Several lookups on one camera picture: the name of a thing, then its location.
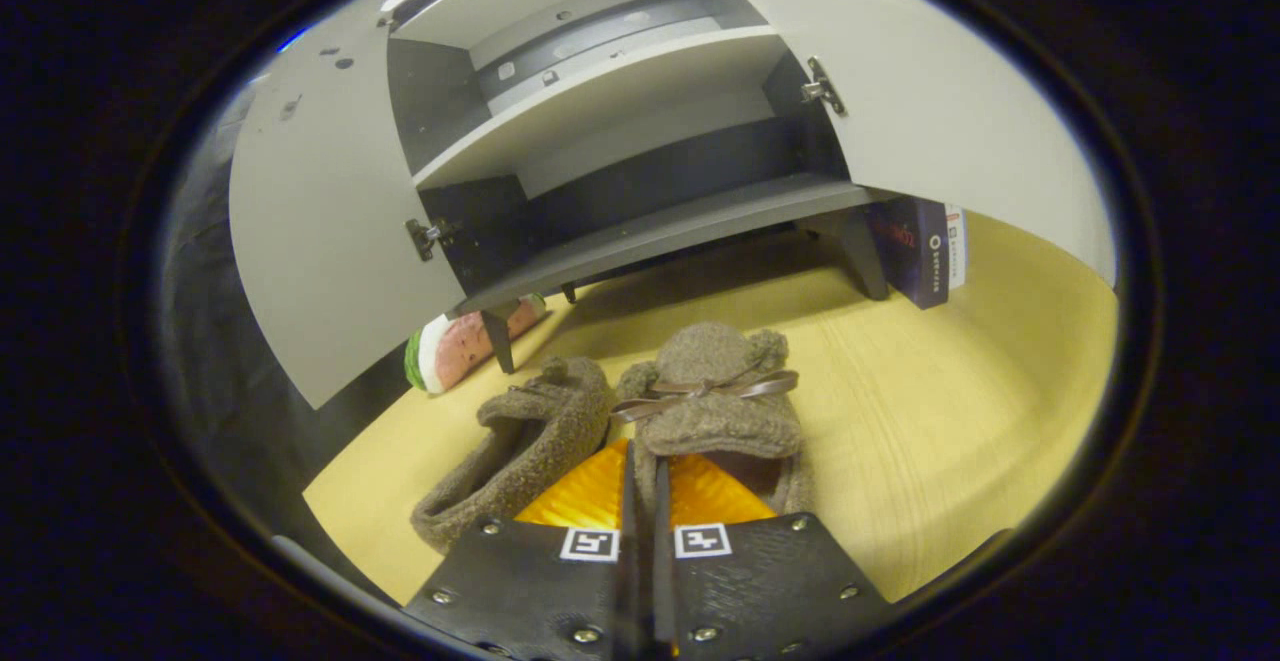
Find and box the white cabinet door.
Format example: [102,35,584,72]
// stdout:
[228,16,471,410]
[690,0,1119,287]

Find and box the watermelon slice plush toy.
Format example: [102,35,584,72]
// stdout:
[404,293,549,395]

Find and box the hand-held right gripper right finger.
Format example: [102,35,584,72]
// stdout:
[655,453,896,661]

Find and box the dark blue box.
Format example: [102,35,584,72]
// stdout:
[865,196,969,310]

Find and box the black backdrop cloth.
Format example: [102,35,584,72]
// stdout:
[160,81,421,582]

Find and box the brown fuzzy shoe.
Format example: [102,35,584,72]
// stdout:
[610,321,816,520]
[410,356,613,554]

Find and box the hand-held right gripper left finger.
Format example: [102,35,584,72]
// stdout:
[405,439,641,661]

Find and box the white shoe cabinet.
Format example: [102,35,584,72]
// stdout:
[385,0,891,377]

